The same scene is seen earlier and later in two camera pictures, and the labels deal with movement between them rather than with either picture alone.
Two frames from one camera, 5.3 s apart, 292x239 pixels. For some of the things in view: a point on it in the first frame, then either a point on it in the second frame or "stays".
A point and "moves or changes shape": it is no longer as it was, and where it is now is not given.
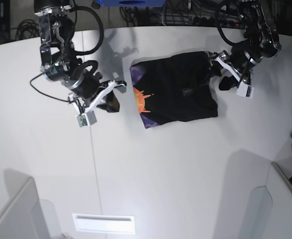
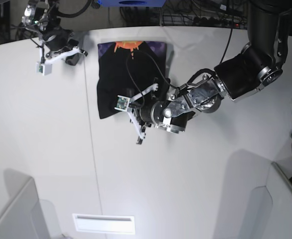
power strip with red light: (215, 21) stays
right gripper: (237, 63) to (145, 113)
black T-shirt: (174, 89) moves or changes shape
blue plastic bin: (132, 3) stays
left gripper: (89, 92) to (57, 45)
